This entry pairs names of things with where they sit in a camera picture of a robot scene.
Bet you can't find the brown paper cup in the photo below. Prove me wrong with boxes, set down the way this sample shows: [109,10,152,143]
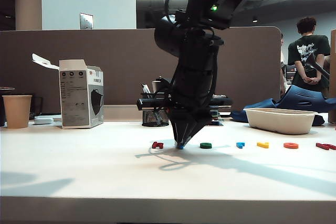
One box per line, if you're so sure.
[2,94,33,129]

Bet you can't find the person in dark t-shirt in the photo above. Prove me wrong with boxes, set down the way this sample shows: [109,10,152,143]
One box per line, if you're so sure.
[287,16,331,96]

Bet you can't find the dark red wide letter magnet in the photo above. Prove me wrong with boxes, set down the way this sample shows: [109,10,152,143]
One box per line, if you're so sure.
[316,142,336,151]

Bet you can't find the white earbuds case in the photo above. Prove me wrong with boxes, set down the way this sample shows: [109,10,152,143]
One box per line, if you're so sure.
[34,116,55,125]

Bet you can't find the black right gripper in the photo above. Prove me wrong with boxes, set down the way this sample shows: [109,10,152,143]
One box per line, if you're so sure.
[136,87,234,148]

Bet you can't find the beige oval pulp tray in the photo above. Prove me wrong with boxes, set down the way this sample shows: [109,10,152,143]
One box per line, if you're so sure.
[243,108,318,135]

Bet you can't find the metal wall plate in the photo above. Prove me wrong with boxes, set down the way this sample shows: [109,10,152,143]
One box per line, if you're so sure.
[79,13,95,30]

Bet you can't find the black mesh pen holder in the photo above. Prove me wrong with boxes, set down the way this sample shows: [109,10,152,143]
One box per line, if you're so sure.
[141,93,170,127]

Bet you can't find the brown desk partition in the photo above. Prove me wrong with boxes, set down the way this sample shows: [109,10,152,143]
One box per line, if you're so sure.
[0,26,281,114]

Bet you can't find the white grey mask box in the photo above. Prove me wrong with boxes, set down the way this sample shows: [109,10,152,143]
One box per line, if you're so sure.
[31,53,104,130]

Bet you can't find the black angled bar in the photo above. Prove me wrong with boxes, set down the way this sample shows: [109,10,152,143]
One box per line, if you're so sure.
[305,52,331,80]

